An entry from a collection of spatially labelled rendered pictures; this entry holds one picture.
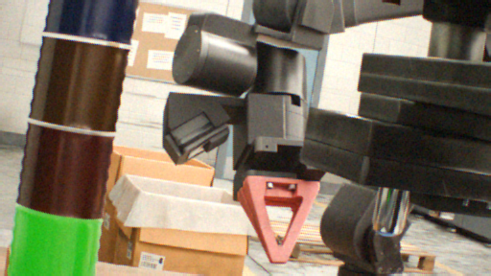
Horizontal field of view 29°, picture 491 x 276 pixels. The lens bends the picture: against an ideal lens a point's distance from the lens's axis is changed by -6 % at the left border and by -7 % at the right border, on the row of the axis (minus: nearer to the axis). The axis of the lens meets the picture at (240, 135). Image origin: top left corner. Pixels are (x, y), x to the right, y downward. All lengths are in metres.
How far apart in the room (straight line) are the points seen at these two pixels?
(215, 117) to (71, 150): 0.54
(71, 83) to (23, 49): 11.00
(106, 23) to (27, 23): 11.01
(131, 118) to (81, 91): 11.12
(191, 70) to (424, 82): 0.37
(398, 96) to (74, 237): 0.27
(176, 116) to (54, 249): 0.53
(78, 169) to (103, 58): 0.04
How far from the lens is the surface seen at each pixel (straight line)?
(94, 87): 0.38
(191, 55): 0.91
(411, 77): 0.59
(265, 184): 0.90
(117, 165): 4.68
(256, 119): 0.91
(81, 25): 0.38
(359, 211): 1.02
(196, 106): 0.91
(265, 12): 0.97
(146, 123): 11.53
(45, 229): 0.39
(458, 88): 0.53
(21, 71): 11.39
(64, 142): 0.38
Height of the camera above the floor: 1.15
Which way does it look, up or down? 3 degrees down
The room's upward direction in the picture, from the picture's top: 10 degrees clockwise
